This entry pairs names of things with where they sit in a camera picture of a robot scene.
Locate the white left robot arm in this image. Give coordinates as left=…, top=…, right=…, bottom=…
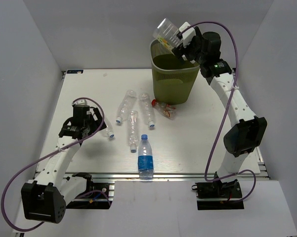
left=21, top=97, right=115, bottom=224

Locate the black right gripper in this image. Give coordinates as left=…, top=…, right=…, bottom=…
left=172, top=26, right=207, bottom=65

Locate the aluminium table edge rail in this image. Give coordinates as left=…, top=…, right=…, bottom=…
left=33, top=172, right=218, bottom=181

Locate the blue sticker left corner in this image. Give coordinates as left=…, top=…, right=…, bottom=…
left=66, top=70, right=84, bottom=74

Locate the clear bottle under left gripper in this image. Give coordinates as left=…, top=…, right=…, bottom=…
left=100, top=118, right=115, bottom=138

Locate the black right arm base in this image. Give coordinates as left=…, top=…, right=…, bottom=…
left=191, top=181, right=244, bottom=211

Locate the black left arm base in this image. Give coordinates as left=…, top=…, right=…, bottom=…
left=66, top=172, right=112, bottom=210

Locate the green mesh waste bin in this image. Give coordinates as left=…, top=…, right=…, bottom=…
left=150, top=40, right=200, bottom=105

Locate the clear slim bottle white cap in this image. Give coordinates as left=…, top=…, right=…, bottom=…
left=127, top=111, right=139, bottom=153

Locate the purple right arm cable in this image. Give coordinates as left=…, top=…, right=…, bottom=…
left=181, top=21, right=256, bottom=204

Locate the clear ribbed bottle blue cap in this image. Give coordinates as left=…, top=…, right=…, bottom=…
left=139, top=93, right=155, bottom=128

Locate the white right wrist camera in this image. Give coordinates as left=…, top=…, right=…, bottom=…
left=179, top=22, right=196, bottom=48

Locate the clear square bottle yellow label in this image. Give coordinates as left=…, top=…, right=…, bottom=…
left=153, top=18, right=182, bottom=51

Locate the clear bottle far left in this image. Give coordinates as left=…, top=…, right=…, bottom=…
left=116, top=90, right=137, bottom=123

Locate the crushed bottle red label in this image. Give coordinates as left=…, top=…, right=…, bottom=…
left=151, top=99, right=176, bottom=120

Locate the clear bottle blue label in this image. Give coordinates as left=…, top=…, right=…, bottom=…
left=137, top=134, right=154, bottom=180

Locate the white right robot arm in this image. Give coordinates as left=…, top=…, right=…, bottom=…
left=179, top=25, right=267, bottom=197

